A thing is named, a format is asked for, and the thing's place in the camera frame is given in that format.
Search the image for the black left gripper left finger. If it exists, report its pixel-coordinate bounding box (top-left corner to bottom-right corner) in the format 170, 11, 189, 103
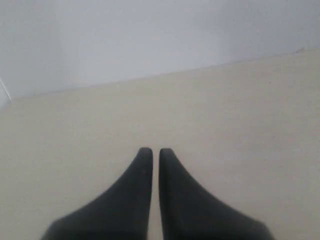
42, 147, 153, 240

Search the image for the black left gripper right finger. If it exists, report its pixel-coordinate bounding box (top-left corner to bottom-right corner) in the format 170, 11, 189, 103
159, 148, 274, 240

